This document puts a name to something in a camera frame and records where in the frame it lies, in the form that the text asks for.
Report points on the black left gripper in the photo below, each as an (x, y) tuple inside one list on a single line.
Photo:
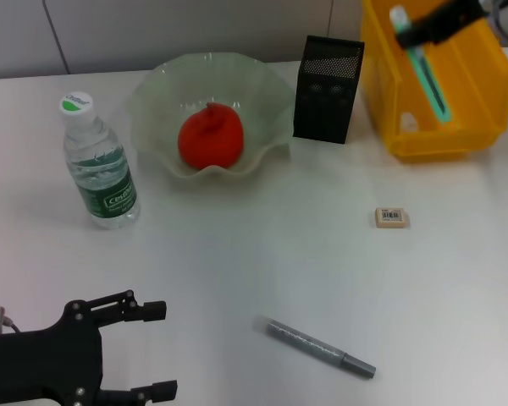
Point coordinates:
[(42, 363)]

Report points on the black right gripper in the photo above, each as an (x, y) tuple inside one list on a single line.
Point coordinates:
[(465, 14)]

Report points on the green utility knife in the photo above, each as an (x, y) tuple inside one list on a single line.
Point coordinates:
[(427, 76)]

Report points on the white paper ball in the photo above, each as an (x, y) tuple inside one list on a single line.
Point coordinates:
[(408, 122)]

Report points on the grey marker pen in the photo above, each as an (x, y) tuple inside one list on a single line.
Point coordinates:
[(305, 340)]

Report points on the beige eraser with barcode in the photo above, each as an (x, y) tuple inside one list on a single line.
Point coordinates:
[(391, 217)]

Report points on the clear green-label water bottle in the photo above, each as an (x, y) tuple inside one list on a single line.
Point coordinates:
[(101, 169)]

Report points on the red soft tomato toy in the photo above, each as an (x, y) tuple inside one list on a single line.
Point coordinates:
[(211, 135)]

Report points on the black mesh pen holder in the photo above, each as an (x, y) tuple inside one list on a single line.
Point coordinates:
[(321, 118)]

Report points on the green glass fruit plate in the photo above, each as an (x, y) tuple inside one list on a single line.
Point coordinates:
[(161, 93)]

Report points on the yellow plastic bin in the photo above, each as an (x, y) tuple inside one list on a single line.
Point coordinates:
[(478, 84)]

